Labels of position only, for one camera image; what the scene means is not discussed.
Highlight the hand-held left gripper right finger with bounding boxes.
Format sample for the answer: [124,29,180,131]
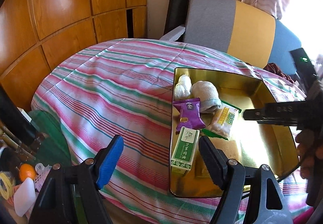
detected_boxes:
[198,136,294,224]

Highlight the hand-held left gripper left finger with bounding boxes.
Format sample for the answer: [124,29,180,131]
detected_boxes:
[29,135,125,224]

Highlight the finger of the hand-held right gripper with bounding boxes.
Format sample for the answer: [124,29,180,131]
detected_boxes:
[243,101,307,126]

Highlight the green white small box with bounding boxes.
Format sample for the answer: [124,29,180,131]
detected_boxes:
[170,127,200,171]

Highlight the gold metal tin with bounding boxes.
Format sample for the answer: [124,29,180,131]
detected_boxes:
[169,67,299,198]

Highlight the green yellow snack packet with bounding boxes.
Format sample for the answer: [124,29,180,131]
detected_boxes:
[202,100,241,141]

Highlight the purple snack packet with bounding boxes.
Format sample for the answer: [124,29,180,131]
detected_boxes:
[173,97,206,132]

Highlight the white grey sock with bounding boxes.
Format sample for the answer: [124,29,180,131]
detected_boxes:
[191,81,222,114]

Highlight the white mesh ball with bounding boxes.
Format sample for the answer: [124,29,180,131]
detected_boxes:
[174,75,193,100]

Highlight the person's right hand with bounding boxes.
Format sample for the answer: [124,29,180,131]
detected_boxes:
[296,128,323,180]

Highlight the dark red cloth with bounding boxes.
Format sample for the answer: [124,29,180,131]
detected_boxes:
[264,62,301,83]

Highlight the green plastic stool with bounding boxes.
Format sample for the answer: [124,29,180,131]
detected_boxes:
[26,110,72,166]

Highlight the striped pink green tablecloth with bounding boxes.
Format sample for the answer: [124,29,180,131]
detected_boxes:
[30,37,313,224]

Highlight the orange fruit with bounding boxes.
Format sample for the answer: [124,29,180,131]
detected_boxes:
[19,163,37,181]

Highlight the white plastic container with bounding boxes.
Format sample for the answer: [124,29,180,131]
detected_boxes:
[13,178,36,217]

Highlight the grey yellow blue chair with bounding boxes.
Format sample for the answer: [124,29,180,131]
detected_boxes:
[159,0,303,78]

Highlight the black tube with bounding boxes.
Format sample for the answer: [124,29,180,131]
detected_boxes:
[0,83,34,146]

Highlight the yellow tape roll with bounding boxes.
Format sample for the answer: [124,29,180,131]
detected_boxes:
[0,172,16,199]

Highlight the black rolled mat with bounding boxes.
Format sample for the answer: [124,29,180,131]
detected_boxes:
[164,0,192,36]

